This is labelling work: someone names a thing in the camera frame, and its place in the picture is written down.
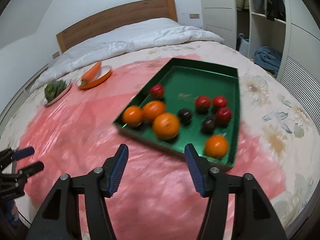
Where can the white wardrobe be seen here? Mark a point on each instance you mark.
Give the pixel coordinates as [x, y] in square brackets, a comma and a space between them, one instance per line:
[217, 5]

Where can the white bag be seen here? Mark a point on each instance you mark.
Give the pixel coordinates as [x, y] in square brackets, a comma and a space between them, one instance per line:
[243, 43]

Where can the red apple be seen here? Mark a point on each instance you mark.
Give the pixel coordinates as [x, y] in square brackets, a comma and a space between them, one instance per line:
[223, 115]
[219, 102]
[156, 90]
[202, 103]

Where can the white plate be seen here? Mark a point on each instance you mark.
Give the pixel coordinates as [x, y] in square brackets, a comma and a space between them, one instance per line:
[62, 94]

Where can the wall socket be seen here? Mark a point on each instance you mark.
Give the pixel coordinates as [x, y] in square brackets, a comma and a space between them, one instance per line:
[194, 15]
[55, 54]

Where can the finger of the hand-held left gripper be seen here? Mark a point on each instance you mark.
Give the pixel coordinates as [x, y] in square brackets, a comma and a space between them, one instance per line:
[32, 167]
[25, 152]

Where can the wooden headboard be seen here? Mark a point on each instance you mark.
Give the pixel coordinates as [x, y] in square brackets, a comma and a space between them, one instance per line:
[112, 17]

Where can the white duvet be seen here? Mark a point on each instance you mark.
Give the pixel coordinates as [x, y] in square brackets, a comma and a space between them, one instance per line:
[125, 40]

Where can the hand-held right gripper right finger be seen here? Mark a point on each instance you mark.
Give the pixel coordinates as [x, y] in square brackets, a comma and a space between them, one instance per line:
[196, 172]

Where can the pink plastic sheet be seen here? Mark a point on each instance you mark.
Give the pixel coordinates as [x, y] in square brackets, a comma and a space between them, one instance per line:
[75, 130]

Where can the green leafy vegetable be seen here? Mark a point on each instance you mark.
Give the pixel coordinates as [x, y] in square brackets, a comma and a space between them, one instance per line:
[53, 90]

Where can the orange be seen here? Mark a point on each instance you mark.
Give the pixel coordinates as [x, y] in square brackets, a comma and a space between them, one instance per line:
[166, 126]
[154, 109]
[132, 115]
[216, 146]

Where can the person's left forearm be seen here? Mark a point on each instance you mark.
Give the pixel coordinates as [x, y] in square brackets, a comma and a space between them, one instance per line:
[10, 212]

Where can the dark plum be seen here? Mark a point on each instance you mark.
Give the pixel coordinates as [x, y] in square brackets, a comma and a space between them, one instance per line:
[208, 125]
[185, 115]

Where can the green tray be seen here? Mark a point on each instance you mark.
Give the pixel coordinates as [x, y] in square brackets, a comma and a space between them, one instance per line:
[195, 80]

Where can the carrot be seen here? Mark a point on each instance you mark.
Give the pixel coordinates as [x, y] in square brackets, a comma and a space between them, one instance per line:
[91, 73]

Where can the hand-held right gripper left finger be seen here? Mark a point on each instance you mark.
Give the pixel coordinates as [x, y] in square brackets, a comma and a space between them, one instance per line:
[118, 171]

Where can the orange plate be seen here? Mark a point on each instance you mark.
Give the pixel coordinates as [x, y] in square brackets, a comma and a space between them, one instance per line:
[100, 78]

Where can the blue cloth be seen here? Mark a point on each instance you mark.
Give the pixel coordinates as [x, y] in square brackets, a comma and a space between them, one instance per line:
[267, 58]

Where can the dark hanging clothes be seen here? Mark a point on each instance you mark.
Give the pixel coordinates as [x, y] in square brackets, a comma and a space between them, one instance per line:
[275, 0]

